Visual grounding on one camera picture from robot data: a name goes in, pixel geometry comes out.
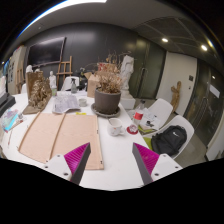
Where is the colourful book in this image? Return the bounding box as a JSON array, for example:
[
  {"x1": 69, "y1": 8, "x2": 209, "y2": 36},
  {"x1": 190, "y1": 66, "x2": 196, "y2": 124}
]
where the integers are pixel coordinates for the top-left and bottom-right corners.
[{"x1": 0, "y1": 108, "x2": 21, "y2": 134}]

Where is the tall white statue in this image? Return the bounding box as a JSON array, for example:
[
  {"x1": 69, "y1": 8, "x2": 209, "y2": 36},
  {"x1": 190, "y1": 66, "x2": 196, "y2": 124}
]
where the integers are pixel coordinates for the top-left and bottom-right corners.
[{"x1": 119, "y1": 54, "x2": 137, "y2": 110}]

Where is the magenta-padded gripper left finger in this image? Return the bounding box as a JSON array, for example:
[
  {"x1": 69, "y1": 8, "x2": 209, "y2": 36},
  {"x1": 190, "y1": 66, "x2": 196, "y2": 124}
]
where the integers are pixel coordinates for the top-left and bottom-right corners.
[{"x1": 42, "y1": 142, "x2": 92, "y2": 185}]

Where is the wooden figure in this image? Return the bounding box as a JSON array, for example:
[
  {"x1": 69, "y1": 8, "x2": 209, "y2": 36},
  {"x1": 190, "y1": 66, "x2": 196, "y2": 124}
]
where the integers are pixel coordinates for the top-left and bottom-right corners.
[{"x1": 170, "y1": 80, "x2": 183, "y2": 104}]

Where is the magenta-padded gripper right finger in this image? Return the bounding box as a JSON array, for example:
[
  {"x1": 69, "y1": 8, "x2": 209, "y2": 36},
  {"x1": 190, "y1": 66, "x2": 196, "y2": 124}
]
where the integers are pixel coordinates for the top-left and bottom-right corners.
[{"x1": 131, "y1": 142, "x2": 183, "y2": 186}]

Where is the lime green chair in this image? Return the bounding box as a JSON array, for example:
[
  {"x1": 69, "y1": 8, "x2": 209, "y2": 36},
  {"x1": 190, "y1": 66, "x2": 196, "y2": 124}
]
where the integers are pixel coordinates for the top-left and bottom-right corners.
[{"x1": 143, "y1": 136, "x2": 154, "y2": 151}]

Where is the clear spray bottle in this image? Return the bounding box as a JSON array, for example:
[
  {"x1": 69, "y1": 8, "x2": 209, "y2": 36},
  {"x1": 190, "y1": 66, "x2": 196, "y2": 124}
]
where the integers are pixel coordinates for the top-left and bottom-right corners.
[{"x1": 70, "y1": 78, "x2": 78, "y2": 94}]

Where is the red box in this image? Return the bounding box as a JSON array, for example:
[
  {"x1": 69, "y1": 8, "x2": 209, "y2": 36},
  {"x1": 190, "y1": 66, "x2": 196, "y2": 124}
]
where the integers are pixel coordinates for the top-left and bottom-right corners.
[{"x1": 97, "y1": 61, "x2": 116, "y2": 73}]

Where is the cardboard box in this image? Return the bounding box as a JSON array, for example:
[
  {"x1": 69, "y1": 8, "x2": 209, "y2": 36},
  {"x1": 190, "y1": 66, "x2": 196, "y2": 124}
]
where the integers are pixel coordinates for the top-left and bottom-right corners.
[{"x1": 83, "y1": 71, "x2": 101, "y2": 98}]

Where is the beige table mat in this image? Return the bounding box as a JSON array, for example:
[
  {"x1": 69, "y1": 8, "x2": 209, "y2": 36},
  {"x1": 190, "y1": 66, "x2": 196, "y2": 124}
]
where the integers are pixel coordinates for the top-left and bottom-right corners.
[{"x1": 18, "y1": 112, "x2": 105, "y2": 171}]

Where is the small white figurine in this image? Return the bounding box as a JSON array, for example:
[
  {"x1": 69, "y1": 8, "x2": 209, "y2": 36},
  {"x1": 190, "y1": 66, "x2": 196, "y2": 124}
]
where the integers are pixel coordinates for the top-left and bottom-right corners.
[{"x1": 49, "y1": 70, "x2": 58, "y2": 89}]

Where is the white chair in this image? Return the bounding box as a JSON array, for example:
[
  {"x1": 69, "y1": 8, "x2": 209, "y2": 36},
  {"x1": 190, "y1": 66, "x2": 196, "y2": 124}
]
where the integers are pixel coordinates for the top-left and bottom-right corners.
[
  {"x1": 151, "y1": 114, "x2": 195, "y2": 159},
  {"x1": 146, "y1": 97, "x2": 174, "y2": 128},
  {"x1": 60, "y1": 75, "x2": 81, "y2": 92}
]

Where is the white mug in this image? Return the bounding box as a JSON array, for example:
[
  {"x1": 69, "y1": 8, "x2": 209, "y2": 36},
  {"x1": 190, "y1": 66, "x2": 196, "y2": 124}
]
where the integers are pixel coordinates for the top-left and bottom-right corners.
[{"x1": 106, "y1": 117, "x2": 126, "y2": 137}]

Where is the flat round red coaster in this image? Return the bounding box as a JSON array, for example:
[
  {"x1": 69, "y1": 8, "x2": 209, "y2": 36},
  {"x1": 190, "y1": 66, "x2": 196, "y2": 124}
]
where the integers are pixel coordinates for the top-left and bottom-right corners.
[{"x1": 126, "y1": 123, "x2": 140, "y2": 136}]

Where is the black backpack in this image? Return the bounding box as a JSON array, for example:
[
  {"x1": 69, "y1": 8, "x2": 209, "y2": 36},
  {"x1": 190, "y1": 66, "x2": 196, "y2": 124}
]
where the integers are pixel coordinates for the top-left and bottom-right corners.
[{"x1": 150, "y1": 124, "x2": 188, "y2": 157}]

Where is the black wall screen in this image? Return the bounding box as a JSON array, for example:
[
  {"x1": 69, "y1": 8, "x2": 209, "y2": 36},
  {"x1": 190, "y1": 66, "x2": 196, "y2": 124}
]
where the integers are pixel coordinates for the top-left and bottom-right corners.
[{"x1": 27, "y1": 36, "x2": 67, "y2": 68}]

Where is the printed newspaper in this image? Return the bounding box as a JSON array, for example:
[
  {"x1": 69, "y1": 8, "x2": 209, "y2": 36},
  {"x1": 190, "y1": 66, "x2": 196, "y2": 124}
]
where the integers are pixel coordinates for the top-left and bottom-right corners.
[{"x1": 52, "y1": 92, "x2": 81, "y2": 114}]

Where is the papers stack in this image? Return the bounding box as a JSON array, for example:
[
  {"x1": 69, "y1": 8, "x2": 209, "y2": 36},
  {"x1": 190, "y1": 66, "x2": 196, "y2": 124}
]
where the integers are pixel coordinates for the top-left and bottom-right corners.
[{"x1": 138, "y1": 112, "x2": 163, "y2": 132}]

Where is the wooden easel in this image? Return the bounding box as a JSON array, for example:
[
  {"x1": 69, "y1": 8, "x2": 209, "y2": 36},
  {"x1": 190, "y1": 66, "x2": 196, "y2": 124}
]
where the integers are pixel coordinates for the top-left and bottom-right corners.
[{"x1": 55, "y1": 55, "x2": 74, "y2": 88}]

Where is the clear bottle with red label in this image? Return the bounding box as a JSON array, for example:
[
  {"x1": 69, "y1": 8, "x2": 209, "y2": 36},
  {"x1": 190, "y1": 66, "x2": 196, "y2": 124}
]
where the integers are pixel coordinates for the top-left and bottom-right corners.
[{"x1": 128, "y1": 98, "x2": 147, "y2": 134}]

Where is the grey plant saucer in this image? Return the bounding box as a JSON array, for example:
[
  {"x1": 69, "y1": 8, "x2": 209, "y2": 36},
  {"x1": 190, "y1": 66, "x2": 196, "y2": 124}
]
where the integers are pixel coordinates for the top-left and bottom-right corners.
[{"x1": 90, "y1": 102, "x2": 122, "y2": 119}]

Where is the small glass cup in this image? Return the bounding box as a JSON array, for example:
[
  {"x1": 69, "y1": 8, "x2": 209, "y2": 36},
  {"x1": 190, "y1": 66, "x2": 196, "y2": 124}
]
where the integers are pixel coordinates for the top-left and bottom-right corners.
[{"x1": 78, "y1": 97, "x2": 88, "y2": 108}]

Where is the dried plant in grey pot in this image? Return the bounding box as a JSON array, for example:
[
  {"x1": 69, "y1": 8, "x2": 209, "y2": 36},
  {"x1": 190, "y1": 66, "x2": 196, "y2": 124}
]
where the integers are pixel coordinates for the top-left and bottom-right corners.
[{"x1": 94, "y1": 51, "x2": 133, "y2": 115}]

